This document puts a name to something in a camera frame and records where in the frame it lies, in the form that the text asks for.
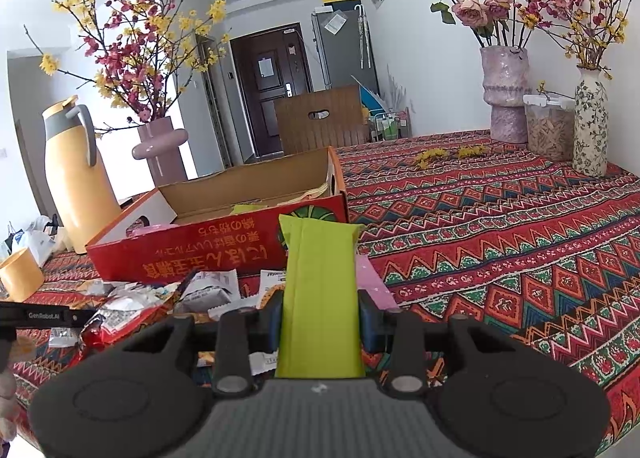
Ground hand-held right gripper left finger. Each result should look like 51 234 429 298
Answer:
117 294 284 399

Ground white snack packet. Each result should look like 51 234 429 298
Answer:
259 269 289 310

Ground dark brown door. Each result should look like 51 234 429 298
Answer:
230 26 314 159

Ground pink textured vase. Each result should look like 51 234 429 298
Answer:
479 45 532 144

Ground small storage rack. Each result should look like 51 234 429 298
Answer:
369 107 412 142

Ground person's left hand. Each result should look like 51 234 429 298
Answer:
0 369 22 445

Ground yellow thermos jug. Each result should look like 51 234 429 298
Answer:
42 95 122 255

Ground red patterned tablecloth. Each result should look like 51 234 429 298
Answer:
10 130 640 455

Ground white black print packet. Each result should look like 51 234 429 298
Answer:
176 271 242 315

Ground pink ring vase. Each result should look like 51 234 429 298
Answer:
132 116 190 187

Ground wooden chair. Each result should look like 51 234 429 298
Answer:
273 84 369 157

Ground red cardboard box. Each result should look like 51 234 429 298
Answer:
85 145 350 285

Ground clear plastic food container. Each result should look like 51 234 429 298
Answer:
522 92 576 163

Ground grey refrigerator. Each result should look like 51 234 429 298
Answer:
310 7 380 92

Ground red yellow flower sprigs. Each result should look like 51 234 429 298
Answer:
519 0 640 73

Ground fallen yellow flowers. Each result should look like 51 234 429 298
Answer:
411 144 489 170

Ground white plastic bag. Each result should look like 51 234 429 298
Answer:
4 217 59 267

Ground hanging white umbrella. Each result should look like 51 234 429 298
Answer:
357 5 374 72

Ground yellow mug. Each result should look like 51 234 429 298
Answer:
0 247 46 303

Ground red silver snack packet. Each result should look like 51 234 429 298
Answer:
79 294 177 355

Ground pink yellow flowering branches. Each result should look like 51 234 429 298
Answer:
24 0 232 125

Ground white floral vase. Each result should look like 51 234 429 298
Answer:
572 65 610 178

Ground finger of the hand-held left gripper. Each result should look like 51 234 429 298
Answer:
0 301 97 330

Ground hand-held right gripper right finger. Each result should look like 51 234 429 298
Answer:
357 294 524 399

